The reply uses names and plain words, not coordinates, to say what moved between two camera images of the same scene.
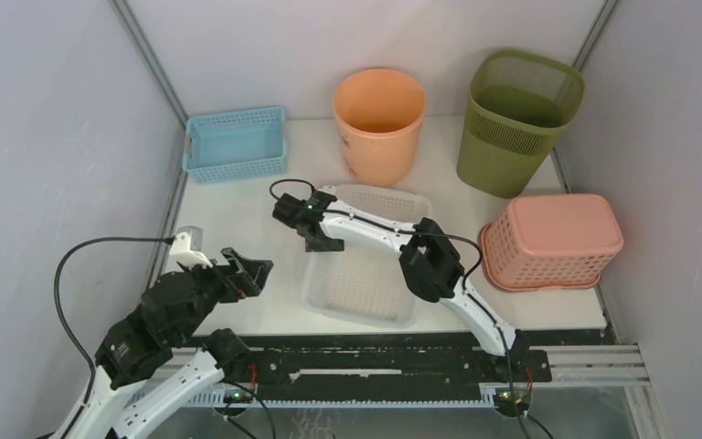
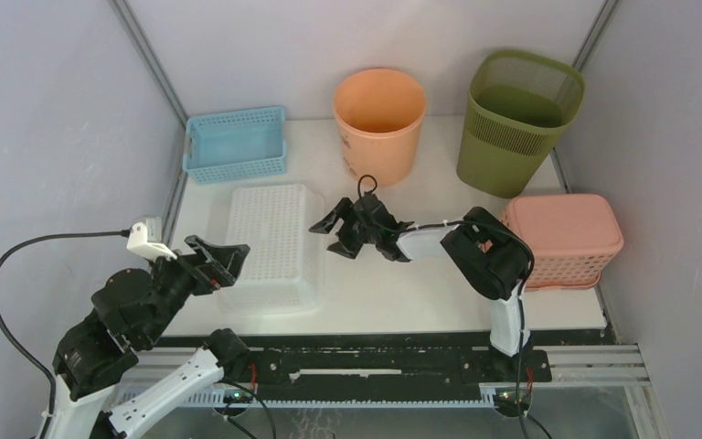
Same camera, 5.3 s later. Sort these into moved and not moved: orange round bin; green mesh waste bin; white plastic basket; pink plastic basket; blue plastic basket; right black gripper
Moved: right black gripper; white plastic basket
Not moved: blue plastic basket; orange round bin; green mesh waste bin; pink plastic basket
